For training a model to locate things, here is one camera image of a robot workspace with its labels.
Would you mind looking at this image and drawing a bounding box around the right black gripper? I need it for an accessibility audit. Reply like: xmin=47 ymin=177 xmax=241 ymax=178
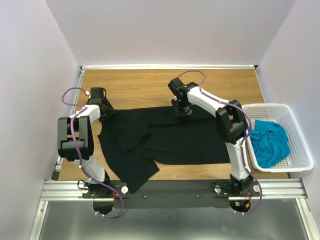
xmin=170 ymin=98 xmax=191 ymax=121

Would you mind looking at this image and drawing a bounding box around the black t shirt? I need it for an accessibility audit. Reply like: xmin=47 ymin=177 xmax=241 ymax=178
xmin=98 ymin=105 xmax=230 ymax=193

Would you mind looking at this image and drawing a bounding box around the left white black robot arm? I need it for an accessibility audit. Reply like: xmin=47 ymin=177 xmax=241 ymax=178
xmin=57 ymin=87 xmax=117 ymax=199

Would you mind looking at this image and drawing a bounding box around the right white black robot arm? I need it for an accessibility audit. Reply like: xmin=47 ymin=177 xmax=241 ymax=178
xmin=168 ymin=78 xmax=254 ymax=196

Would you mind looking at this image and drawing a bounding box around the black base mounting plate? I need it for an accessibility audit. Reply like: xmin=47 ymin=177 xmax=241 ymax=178
xmin=81 ymin=179 xmax=261 ymax=210

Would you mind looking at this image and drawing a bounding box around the blue t shirt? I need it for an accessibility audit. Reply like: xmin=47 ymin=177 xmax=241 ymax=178
xmin=248 ymin=119 xmax=291 ymax=169

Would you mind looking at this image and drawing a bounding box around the white plastic basket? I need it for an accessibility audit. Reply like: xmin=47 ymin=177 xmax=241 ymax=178
xmin=242 ymin=103 xmax=314 ymax=173

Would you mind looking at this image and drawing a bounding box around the aluminium back rail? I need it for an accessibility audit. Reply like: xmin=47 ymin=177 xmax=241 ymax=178
xmin=80 ymin=64 xmax=256 ymax=70

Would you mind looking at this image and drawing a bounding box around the aluminium front rail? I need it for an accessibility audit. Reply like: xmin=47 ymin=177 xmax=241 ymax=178
xmin=40 ymin=178 xmax=308 ymax=201

